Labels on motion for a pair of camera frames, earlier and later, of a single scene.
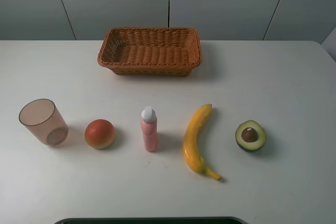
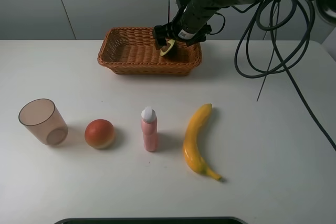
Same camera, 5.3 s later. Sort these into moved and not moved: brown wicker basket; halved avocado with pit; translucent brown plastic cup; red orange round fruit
Moved: halved avocado with pit
Not moved: brown wicker basket; red orange round fruit; translucent brown plastic cup
